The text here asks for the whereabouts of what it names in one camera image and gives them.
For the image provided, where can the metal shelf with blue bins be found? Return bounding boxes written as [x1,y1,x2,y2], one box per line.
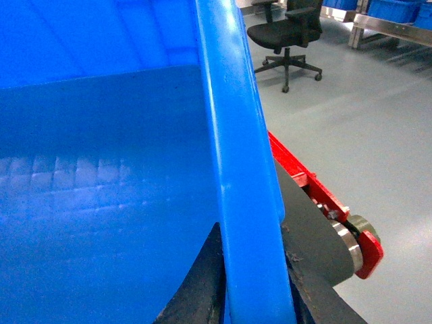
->
[321,1,431,49]

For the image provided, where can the grey conveyor belt red rail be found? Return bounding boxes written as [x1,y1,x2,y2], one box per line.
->
[269,134,384,286]

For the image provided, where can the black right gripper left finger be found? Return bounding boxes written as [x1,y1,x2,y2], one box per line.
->
[154,223,225,323]

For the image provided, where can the black office chair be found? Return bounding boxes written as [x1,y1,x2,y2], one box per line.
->
[247,0,323,93]

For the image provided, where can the blue plastic crate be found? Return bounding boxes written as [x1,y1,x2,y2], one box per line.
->
[1,1,296,323]

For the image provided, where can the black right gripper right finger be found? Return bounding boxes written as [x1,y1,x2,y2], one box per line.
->
[285,251,366,324]

